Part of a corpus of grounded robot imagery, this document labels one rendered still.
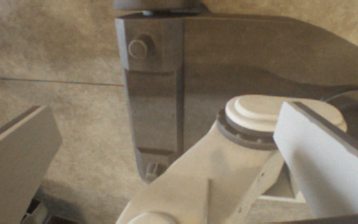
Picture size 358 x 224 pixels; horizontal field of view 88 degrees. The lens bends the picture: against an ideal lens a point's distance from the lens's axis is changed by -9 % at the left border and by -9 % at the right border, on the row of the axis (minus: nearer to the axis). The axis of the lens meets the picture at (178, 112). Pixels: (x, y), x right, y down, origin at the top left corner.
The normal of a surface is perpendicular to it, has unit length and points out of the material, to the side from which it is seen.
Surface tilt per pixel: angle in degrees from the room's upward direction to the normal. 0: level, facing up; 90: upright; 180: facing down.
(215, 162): 90
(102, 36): 0
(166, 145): 0
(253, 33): 0
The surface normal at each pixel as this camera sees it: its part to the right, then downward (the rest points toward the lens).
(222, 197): 0.00, -0.86
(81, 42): -0.18, 0.51
